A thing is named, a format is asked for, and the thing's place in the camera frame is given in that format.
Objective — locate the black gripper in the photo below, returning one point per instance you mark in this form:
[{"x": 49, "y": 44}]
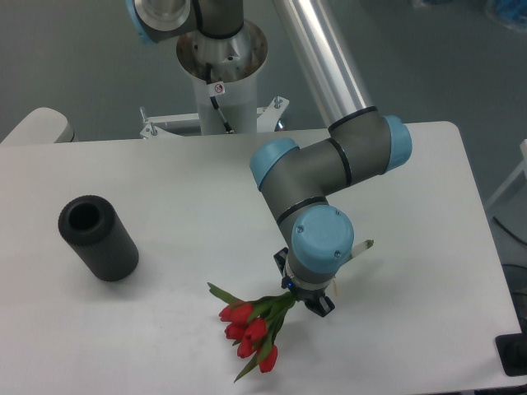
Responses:
[{"x": 313, "y": 295}]

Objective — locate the red tulip bouquet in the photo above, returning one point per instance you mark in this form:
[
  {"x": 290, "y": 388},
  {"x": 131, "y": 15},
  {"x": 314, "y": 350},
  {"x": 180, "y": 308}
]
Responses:
[{"x": 253, "y": 326}]

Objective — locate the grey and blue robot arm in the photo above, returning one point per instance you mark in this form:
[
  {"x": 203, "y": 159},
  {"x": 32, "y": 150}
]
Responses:
[{"x": 295, "y": 181}]

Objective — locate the dark grey ribbed vase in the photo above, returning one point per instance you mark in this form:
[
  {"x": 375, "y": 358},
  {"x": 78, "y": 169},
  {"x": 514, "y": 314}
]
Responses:
[{"x": 93, "y": 229}]

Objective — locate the black device at table edge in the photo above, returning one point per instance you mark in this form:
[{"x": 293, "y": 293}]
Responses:
[{"x": 512, "y": 352}]

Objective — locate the white chair seat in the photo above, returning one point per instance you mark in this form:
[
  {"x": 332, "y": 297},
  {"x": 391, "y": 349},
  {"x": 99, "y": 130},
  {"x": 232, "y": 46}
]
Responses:
[{"x": 41, "y": 126}]

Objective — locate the blue items in plastic bag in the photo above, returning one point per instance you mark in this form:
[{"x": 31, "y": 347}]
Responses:
[{"x": 507, "y": 13}]

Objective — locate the white pedestal base frame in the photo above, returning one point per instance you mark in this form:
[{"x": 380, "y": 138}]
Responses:
[{"x": 269, "y": 119}]

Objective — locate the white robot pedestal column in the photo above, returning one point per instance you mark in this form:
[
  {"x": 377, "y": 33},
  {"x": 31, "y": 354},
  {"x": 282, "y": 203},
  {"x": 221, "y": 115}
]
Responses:
[{"x": 224, "y": 76}]

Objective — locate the white frame at right edge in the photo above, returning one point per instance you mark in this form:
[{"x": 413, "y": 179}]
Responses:
[{"x": 511, "y": 185}]

